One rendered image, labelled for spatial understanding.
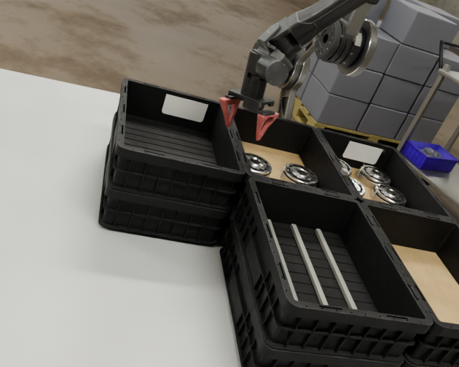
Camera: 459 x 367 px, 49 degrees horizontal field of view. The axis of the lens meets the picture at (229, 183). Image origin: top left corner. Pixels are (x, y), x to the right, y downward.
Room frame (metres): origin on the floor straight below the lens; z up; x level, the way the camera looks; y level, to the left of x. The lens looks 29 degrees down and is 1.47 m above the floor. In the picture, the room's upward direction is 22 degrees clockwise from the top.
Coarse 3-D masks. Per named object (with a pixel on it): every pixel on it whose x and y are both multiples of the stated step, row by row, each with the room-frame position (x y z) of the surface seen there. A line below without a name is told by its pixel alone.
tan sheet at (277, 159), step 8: (248, 144) 1.42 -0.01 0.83; (248, 152) 1.37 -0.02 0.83; (256, 152) 1.39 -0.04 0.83; (264, 152) 1.41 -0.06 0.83; (272, 152) 1.43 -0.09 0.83; (280, 152) 1.45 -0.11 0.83; (288, 152) 1.47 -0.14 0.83; (272, 160) 1.38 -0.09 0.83; (280, 160) 1.40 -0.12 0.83; (288, 160) 1.42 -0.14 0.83; (296, 160) 1.44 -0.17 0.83; (272, 168) 1.33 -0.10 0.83; (280, 168) 1.35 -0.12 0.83; (272, 176) 1.28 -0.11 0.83
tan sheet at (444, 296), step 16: (400, 256) 1.12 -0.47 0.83; (416, 256) 1.15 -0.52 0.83; (432, 256) 1.19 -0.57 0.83; (416, 272) 1.08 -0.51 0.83; (432, 272) 1.11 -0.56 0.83; (448, 272) 1.14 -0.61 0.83; (432, 288) 1.04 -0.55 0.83; (448, 288) 1.06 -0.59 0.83; (432, 304) 0.97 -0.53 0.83; (448, 304) 1.00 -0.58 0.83; (448, 320) 0.93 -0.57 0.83
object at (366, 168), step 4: (364, 168) 1.51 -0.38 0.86; (368, 168) 1.52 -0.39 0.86; (376, 168) 1.54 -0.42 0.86; (364, 172) 1.48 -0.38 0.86; (368, 172) 1.49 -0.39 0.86; (384, 172) 1.54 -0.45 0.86; (368, 176) 1.46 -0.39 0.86; (372, 176) 1.47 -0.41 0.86; (384, 176) 1.51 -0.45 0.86; (388, 176) 1.52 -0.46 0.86; (372, 180) 1.45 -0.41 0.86; (376, 180) 1.45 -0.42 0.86; (380, 180) 1.47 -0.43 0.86; (384, 180) 1.48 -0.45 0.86; (388, 180) 1.49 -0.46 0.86
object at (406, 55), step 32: (384, 0) 4.33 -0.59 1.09; (416, 0) 4.87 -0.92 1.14; (384, 32) 4.24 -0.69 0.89; (416, 32) 4.01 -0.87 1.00; (448, 32) 4.11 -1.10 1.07; (320, 64) 4.13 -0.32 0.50; (384, 64) 3.97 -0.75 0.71; (416, 64) 4.07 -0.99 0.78; (448, 64) 4.18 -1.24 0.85; (320, 96) 3.93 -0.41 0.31; (352, 96) 3.91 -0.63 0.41; (384, 96) 4.02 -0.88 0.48; (416, 96) 4.14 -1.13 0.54; (448, 96) 4.26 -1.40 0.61; (352, 128) 3.97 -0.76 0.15; (384, 128) 4.08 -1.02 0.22; (416, 128) 4.20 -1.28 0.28
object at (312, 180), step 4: (288, 164) 1.32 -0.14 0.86; (292, 164) 1.33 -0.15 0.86; (296, 164) 1.34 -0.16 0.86; (288, 168) 1.30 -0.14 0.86; (292, 168) 1.31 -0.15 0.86; (304, 168) 1.34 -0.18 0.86; (288, 172) 1.27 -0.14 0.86; (292, 172) 1.28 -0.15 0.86; (308, 172) 1.32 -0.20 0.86; (312, 172) 1.33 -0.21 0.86; (292, 176) 1.26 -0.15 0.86; (296, 176) 1.27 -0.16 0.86; (312, 176) 1.30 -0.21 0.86; (316, 176) 1.32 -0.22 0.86; (296, 180) 1.25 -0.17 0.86; (300, 180) 1.26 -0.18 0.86; (304, 180) 1.26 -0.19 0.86; (308, 180) 1.27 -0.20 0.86; (312, 180) 1.29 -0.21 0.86; (316, 180) 1.29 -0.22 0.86; (308, 184) 1.25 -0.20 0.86; (312, 184) 1.26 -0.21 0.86
